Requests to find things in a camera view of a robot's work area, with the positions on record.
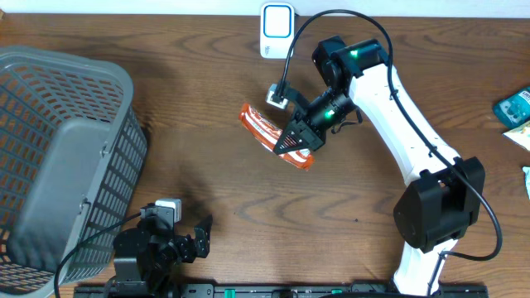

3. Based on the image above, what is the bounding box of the orange red snack stick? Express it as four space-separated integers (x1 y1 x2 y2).
238 103 315 171

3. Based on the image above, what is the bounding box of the blue Listerine mouthwash bottle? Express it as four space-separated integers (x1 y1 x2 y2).
493 87 529 129

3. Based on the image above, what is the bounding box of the yellow snack bag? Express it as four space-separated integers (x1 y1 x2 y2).
503 121 530 151

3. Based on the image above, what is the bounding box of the pale green tissue pack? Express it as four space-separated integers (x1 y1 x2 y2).
522 166 530 199

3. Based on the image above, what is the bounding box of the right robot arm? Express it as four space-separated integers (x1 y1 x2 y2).
267 36 485 296

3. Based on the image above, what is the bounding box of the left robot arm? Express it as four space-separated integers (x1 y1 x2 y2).
109 204 213 297

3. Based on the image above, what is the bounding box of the white barcode scanner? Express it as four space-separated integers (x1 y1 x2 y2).
260 2 295 60

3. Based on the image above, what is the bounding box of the dark grey plastic basket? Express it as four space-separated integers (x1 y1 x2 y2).
1 46 147 297

